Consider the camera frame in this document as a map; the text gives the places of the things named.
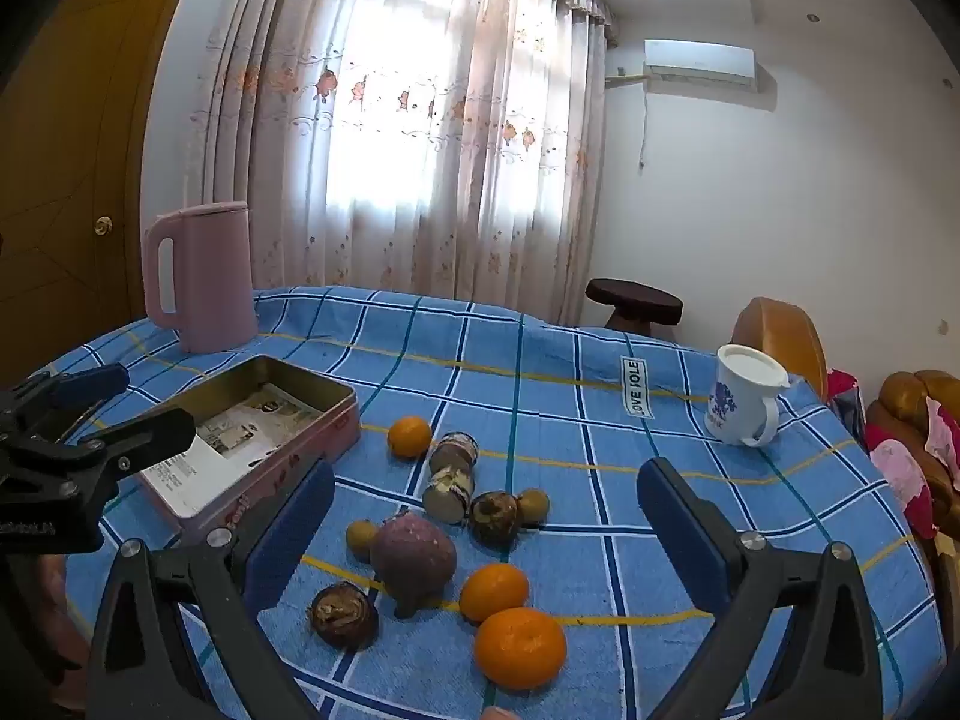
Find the air conditioner hose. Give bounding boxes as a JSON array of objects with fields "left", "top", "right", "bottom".
[{"left": 604, "top": 71, "right": 650, "bottom": 167}]

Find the orange-brown chair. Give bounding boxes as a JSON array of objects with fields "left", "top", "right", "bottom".
[{"left": 731, "top": 297, "right": 830, "bottom": 402}]

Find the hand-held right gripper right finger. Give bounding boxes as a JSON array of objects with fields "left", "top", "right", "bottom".
[{"left": 636, "top": 456, "right": 886, "bottom": 720}]

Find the brown leather sofa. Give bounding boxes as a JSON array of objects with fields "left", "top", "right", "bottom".
[{"left": 866, "top": 370, "right": 960, "bottom": 541}]

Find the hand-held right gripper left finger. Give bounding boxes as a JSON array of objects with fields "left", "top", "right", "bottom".
[{"left": 86, "top": 457, "right": 336, "bottom": 720}]

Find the floral sheer curtain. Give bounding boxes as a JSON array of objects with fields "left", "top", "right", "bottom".
[{"left": 187, "top": 0, "right": 620, "bottom": 327}]

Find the small dark-lid jar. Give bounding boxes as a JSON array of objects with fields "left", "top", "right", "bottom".
[{"left": 429, "top": 432, "right": 481, "bottom": 475}]

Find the large orange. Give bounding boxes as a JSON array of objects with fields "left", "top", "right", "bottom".
[{"left": 473, "top": 607, "right": 568, "bottom": 691}]

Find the printed paper leaflet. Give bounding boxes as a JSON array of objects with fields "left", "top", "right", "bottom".
[{"left": 139, "top": 382, "right": 323, "bottom": 518}]

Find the pink floral cloth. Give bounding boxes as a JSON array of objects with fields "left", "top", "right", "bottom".
[{"left": 829, "top": 371, "right": 960, "bottom": 539}]

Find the wooden door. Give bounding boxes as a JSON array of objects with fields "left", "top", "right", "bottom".
[{"left": 0, "top": 0, "right": 188, "bottom": 383}]

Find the dark round stool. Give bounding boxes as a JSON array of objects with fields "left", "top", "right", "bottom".
[{"left": 585, "top": 277, "right": 683, "bottom": 335}]

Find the purple round fruit with stem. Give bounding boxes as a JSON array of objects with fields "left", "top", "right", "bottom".
[{"left": 370, "top": 510, "right": 457, "bottom": 620}]

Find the pink metal tin box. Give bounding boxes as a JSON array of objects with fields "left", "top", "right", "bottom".
[{"left": 97, "top": 356, "right": 361, "bottom": 541}]

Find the white mug with blue print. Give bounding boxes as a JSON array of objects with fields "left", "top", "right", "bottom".
[{"left": 703, "top": 343, "right": 794, "bottom": 448}]

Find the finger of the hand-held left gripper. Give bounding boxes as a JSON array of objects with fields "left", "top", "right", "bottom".
[
  {"left": 79, "top": 409, "right": 197, "bottom": 479},
  {"left": 0, "top": 364, "right": 130, "bottom": 440}
]

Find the medium orange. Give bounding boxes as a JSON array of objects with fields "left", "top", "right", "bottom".
[{"left": 459, "top": 562, "right": 530, "bottom": 623}]

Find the small orange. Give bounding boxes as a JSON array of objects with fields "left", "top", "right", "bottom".
[{"left": 387, "top": 416, "right": 434, "bottom": 459}]

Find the pink electric kettle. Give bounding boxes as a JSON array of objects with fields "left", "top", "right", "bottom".
[{"left": 142, "top": 201, "right": 260, "bottom": 355}]

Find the white wall air conditioner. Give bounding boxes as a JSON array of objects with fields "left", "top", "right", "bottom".
[{"left": 643, "top": 39, "right": 757, "bottom": 87}]

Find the dark brown mangosteen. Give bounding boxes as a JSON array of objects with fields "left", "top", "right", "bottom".
[
  {"left": 469, "top": 490, "right": 522, "bottom": 547},
  {"left": 309, "top": 582, "right": 380, "bottom": 650}
]

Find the blue plaid tablecloth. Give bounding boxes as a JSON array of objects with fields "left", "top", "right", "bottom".
[{"left": 15, "top": 285, "right": 938, "bottom": 720}]

